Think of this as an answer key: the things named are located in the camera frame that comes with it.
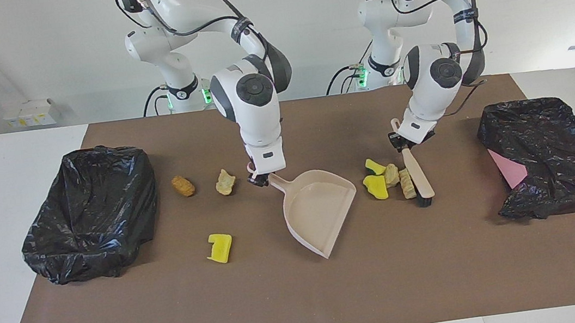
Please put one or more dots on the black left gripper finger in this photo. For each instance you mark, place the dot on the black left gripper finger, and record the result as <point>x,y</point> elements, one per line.
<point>394,142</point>

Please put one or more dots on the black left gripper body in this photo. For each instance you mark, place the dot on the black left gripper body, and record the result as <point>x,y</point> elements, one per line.
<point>418,145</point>

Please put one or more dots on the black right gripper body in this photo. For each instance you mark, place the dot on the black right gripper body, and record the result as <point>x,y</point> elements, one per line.
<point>262,176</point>

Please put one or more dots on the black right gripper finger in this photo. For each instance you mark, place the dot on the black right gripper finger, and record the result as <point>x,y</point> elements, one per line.
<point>259,184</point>

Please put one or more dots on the beige hand brush black bristles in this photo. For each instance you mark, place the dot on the beige hand brush black bristles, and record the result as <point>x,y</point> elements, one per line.
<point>418,173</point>

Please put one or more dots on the yellow sponge chunk green edge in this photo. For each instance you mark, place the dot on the yellow sponge chunk green edge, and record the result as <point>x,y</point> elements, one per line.
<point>374,165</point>

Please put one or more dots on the small pale foam scrap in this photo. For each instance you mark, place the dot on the small pale foam scrap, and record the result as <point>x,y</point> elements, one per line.
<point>391,175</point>

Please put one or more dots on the large pale foam scrap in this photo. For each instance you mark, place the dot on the large pale foam scrap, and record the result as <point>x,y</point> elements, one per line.
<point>407,185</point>

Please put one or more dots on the large yellow sponge chunk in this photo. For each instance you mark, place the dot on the large yellow sponge chunk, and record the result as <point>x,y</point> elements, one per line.
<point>376,188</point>

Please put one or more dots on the pale pink plastic dustpan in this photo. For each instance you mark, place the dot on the pale pink plastic dustpan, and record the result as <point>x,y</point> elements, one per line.
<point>320,207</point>

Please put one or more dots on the orange brown fried nugget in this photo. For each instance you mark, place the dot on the orange brown fried nugget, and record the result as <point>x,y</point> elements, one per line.
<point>183,186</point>

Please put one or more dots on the yellow notched sponge piece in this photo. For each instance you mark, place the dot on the yellow notched sponge piece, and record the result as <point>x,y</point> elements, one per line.
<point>220,249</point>

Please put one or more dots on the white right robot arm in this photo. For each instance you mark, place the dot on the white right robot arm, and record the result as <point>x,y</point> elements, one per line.
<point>254,116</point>

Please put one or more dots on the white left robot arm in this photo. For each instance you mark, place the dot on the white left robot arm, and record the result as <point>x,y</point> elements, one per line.
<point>425,100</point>

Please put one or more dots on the pink bin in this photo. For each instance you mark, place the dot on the pink bin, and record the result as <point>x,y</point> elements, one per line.
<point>509,170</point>

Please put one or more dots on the black bag on pink bin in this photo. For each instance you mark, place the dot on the black bag on pink bin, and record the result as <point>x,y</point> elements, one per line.
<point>560,150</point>

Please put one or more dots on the black bag lined bin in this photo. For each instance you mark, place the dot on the black bag lined bin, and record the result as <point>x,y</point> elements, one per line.
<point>106,205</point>

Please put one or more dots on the brown table mat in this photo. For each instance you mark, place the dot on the brown table mat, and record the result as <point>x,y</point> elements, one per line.
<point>337,298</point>

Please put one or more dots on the white wall socket box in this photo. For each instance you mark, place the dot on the white wall socket box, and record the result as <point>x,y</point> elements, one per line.
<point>29,113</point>

